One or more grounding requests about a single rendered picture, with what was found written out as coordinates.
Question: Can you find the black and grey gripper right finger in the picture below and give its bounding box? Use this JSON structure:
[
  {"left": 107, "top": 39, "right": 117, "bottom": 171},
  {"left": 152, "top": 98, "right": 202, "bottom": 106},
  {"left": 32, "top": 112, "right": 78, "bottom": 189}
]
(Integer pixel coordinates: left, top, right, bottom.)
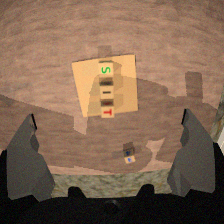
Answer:
[{"left": 167, "top": 108, "right": 224, "bottom": 224}]

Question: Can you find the wooden letter block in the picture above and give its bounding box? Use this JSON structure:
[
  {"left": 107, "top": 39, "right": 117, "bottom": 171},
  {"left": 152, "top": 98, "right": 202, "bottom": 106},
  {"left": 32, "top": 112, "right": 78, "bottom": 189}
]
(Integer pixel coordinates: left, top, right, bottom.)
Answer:
[
  {"left": 123, "top": 149, "right": 136, "bottom": 163},
  {"left": 98, "top": 61, "right": 113, "bottom": 77},
  {"left": 101, "top": 101, "right": 114, "bottom": 118},
  {"left": 99, "top": 82, "right": 114, "bottom": 99}
]

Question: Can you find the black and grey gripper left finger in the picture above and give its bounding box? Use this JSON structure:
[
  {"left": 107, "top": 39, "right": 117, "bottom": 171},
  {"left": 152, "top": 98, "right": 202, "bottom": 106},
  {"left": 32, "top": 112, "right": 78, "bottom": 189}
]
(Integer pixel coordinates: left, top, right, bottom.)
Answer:
[{"left": 0, "top": 114, "right": 55, "bottom": 224}]

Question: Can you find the tan square mat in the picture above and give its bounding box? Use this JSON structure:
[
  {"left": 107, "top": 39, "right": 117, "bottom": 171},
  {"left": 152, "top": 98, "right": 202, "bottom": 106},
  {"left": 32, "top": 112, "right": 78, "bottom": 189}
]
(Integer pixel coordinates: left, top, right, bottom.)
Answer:
[{"left": 72, "top": 54, "right": 138, "bottom": 117}]

